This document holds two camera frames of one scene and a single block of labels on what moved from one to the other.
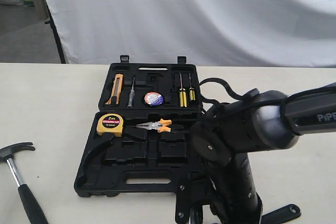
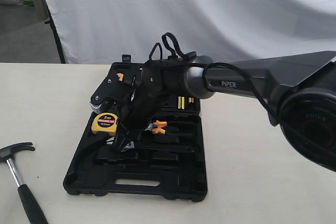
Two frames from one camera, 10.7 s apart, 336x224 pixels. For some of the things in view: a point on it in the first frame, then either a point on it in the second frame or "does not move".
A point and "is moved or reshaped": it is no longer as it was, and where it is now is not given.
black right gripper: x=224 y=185 -> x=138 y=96
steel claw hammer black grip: x=34 y=213 does not move
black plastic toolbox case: x=140 y=145 is moved or reshaped
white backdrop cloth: x=214 y=19 does not move
